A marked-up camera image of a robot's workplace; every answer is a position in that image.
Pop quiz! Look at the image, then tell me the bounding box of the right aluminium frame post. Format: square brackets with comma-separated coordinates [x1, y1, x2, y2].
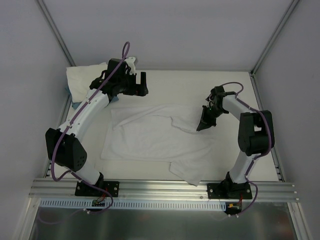
[250, 0, 300, 77]

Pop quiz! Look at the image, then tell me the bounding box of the aluminium frame post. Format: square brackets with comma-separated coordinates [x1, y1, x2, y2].
[250, 0, 300, 77]
[35, 0, 76, 67]

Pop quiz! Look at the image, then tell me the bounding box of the folded blue t shirt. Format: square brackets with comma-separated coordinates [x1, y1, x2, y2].
[64, 86, 119, 110]

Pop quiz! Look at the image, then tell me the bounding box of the aluminium front rail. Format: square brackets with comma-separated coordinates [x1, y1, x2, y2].
[28, 177, 300, 203]

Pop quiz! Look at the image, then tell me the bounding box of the white t shirt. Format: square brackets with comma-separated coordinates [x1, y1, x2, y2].
[100, 104, 215, 186]
[66, 62, 108, 103]

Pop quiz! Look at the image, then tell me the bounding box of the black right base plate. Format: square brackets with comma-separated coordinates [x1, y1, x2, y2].
[207, 182, 253, 200]

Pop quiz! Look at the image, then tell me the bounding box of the folded white t shirt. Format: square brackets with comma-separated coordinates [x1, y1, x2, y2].
[66, 62, 108, 103]

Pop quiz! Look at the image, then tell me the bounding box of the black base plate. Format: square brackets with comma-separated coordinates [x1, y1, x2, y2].
[74, 180, 120, 197]
[207, 182, 253, 200]

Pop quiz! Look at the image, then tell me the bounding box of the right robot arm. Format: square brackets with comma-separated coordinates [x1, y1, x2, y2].
[196, 85, 275, 200]

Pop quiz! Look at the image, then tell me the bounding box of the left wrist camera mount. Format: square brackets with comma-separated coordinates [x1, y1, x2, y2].
[124, 56, 138, 75]

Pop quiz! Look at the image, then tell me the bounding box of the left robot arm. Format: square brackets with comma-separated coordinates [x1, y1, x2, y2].
[45, 56, 149, 196]

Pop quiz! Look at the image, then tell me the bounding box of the left side aluminium rail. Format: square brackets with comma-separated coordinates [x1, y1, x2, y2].
[42, 95, 72, 178]

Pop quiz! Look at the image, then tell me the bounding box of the white slotted cable duct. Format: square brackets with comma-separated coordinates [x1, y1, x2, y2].
[39, 198, 226, 212]

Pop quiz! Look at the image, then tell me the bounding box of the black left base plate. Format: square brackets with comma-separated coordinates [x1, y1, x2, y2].
[74, 180, 120, 197]

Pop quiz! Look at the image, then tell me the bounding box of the left aluminium frame post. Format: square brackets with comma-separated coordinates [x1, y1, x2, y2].
[35, 0, 76, 67]

